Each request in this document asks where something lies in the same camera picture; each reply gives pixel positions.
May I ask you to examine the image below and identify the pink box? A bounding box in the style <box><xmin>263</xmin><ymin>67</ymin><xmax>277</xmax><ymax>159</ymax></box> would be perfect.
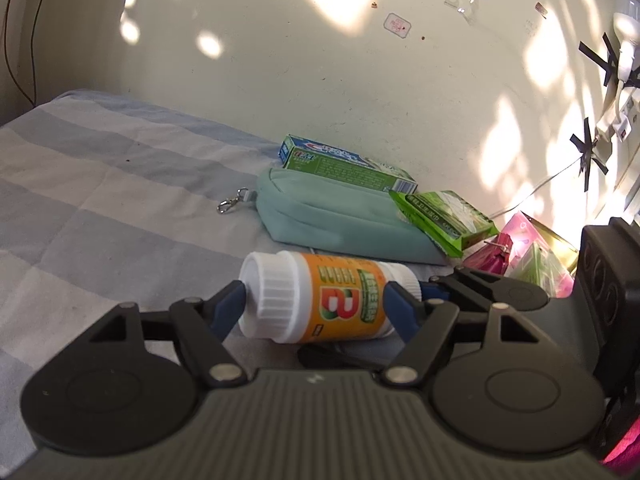
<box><xmin>462</xmin><ymin>211</ymin><xmax>582</xmax><ymax>299</ymax></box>

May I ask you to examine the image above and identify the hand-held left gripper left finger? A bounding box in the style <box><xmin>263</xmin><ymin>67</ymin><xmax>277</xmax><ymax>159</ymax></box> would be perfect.
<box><xmin>87</xmin><ymin>280</ymin><xmax>248</xmax><ymax>388</ymax></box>

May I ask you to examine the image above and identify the pink cloth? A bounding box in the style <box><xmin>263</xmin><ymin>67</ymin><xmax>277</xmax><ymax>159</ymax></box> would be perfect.
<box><xmin>597</xmin><ymin>416</ymin><xmax>640</xmax><ymax>477</ymax></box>

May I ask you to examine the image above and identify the green toothpaste box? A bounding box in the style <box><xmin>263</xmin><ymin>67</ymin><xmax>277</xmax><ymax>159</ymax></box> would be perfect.
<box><xmin>278</xmin><ymin>134</ymin><xmax>419</xmax><ymax>195</ymax></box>

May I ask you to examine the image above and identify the blue striped bedsheet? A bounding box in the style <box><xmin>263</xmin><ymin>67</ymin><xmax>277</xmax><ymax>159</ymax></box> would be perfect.
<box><xmin>0</xmin><ymin>90</ymin><xmax>551</xmax><ymax>463</ymax></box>

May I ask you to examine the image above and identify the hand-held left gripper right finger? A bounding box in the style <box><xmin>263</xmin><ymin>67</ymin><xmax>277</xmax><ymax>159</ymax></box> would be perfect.
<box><xmin>382</xmin><ymin>282</ymin><xmax>548</xmax><ymax>386</ymax></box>

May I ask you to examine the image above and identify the white bottle with orange label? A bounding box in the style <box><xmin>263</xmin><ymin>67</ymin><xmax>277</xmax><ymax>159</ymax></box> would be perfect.
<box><xmin>238</xmin><ymin>251</ymin><xmax>421</xmax><ymax>345</ymax></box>

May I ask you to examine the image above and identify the small green box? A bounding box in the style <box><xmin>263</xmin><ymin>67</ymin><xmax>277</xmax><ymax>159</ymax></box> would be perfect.
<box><xmin>389</xmin><ymin>190</ymin><xmax>501</xmax><ymax>259</ymax></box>

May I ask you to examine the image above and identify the black tape cross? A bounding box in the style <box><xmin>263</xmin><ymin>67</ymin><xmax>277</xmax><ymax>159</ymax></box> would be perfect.
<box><xmin>570</xmin><ymin>117</ymin><xmax>610</xmax><ymax>192</ymax></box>
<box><xmin>579</xmin><ymin>32</ymin><xmax>640</xmax><ymax>87</ymax></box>

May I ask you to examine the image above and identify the teal zip pouch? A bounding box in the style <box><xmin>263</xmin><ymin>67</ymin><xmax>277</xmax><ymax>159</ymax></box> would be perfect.
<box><xmin>217</xmin><ymin>166</ymin><xmax>448</xmax><ymax>267</ymax></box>

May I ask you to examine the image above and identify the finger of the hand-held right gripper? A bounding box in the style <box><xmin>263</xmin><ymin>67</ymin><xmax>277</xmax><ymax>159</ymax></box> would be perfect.
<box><xmin>420</xmin><ymin>266</ymin><xmax>551</xmax><ymax>315</ymax></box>
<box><xmin>297</xmin><ymin>341</ymin><xmax>401</xmax><ymax>370</ymax></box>

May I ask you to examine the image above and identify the dark thin cable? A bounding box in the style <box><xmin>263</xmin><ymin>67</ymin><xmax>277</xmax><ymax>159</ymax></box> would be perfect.
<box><xmin>29</xmin><ymin>0</ymin><xmax>55</xmax><ymax>105</ymax></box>
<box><xmin>2</xmin><ymin>0</ymin><xmax>35</xmax><ymax>106</ymax></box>

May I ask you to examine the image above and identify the magenta packet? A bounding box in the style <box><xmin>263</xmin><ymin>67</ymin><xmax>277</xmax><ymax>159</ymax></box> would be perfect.
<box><xmin>464</xmin><ymin>236</ymin><xmax>515</xmax><ymax>275</ymax></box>

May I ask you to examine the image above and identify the clear wall hook pink print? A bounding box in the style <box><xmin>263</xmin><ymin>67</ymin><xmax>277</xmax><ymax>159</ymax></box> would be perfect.
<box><xmin>383</xmin><ymin>12</ymin><xmax>414</xmax><ymax>39</ymax></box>

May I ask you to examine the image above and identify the white power strip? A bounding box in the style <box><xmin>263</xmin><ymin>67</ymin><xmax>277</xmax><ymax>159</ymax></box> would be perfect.
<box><xmin>595</xmin><ymin>0</ymin><xmax>640</xmax><ymax>145</ymax></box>

